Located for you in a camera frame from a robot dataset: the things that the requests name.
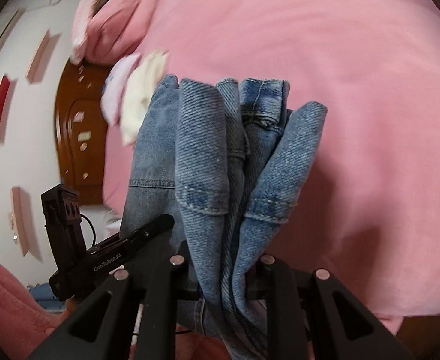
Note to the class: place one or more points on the light blue cloth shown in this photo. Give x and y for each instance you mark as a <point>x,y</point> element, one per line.
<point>41,294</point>

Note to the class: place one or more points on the pink bed blanket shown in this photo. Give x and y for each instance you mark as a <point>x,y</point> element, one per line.
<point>317,45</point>

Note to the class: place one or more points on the white pillow with blue print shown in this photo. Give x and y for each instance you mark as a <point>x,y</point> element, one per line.
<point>115,86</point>

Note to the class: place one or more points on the blue denim jacket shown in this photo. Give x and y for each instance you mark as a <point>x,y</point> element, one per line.
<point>201,138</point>

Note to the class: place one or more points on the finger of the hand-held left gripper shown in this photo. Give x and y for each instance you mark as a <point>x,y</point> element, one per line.
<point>152,232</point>

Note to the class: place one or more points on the person's left hand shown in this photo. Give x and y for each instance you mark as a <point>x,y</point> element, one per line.
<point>70,305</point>

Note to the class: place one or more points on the brown wooden headboard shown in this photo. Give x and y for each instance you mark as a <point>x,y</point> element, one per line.
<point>73,138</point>

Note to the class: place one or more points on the pink folded quilt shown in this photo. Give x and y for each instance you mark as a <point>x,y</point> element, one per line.
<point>118,18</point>

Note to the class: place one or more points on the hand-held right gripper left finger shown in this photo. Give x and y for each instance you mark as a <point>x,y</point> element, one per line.
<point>178,273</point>

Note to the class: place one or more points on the person's pink fleece clothing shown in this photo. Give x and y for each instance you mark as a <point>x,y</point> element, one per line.
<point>6,307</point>

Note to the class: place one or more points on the pink lace-edged pillow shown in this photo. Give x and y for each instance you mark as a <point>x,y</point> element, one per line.
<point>83,26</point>

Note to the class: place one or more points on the white folded cloth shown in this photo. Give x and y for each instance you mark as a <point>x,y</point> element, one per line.
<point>137,97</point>

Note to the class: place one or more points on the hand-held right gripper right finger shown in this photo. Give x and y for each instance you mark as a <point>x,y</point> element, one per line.
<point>268,277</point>

